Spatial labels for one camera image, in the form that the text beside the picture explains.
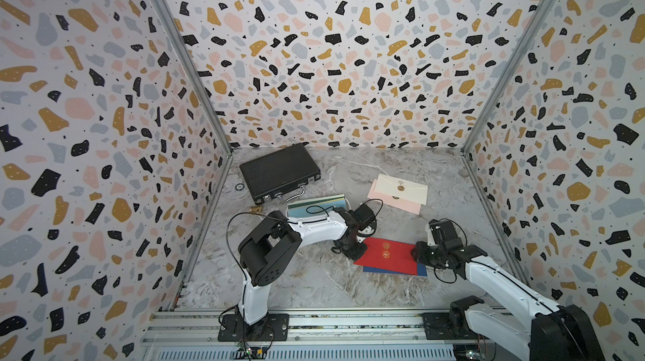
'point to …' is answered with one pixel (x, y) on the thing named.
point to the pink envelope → (394, 201)
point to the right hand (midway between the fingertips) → (416, 252)
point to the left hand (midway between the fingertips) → (358, 254)
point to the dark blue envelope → (421, 270)
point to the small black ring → (238, 184)
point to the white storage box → (333, 222)
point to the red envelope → (388, 255)
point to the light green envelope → (299, 203)
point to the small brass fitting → (256, 209)
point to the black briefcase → (281, 174)
